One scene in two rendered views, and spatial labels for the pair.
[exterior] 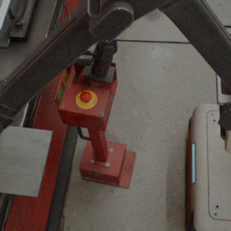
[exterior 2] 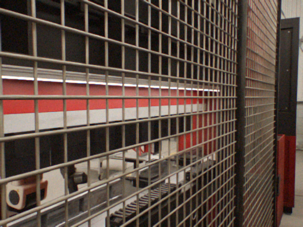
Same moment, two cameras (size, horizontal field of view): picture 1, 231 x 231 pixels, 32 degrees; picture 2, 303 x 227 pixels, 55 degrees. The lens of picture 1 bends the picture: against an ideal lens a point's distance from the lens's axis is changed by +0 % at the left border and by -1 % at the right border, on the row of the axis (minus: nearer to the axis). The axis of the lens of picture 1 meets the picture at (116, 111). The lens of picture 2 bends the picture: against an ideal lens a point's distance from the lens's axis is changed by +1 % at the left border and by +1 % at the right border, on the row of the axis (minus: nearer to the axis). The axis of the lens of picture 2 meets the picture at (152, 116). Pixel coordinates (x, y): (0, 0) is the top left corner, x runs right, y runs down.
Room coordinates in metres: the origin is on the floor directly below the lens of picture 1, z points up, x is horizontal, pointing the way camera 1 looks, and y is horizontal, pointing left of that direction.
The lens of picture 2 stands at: (2.26, 0.99, 1.40)
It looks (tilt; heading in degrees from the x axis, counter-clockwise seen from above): 4 degrees down; 197
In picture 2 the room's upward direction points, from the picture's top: straight up
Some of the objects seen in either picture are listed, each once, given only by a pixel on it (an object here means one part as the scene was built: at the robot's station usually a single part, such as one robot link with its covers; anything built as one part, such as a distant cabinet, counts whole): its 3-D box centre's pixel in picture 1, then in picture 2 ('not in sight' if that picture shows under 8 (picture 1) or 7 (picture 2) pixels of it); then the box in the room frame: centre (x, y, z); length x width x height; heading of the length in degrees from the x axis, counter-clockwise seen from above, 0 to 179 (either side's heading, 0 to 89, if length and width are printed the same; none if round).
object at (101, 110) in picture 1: (87, 92); not in sight; (0.71, 0.09, 0.75); 0.20 x 0.16 x 0.18; 162
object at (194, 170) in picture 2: not in sight; (203, 169); (0.72, 0.81, 1.02); 0.37 x 0.06 x 0.04; 167
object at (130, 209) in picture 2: not in sight; (149, 202); (1.27, 0.68, 1.02); 0.44 x 0.06 x 0.04; 167
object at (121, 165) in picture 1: (108, 161); not in sight; (0.70, 0.06, 0.06); 0.25 x 0.20 x 0.12; 72
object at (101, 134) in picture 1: (97, 133); not in sight; (0.71, 0.09, 0.39); 0.05 x 0.05 x 0.54; 72
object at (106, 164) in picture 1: (101, 155); not in sight; (0.71, 0.09, 0.13); 0.10 x 0.10 x 0.01; 72
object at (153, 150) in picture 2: not in sight; (156, 147); (0.43, 0.47, 1.07); 0.10 x 0.02 x 0.10; 167
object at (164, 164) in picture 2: not in sight; (152, 170); (0.48, 0.45, 0.92); 0.39 x 0.06 x 0.10; 167
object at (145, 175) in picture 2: not in sight; (136, 177); (0.95, 0.51, 1.01); 0.26 x 0.12 x 0.05; 77
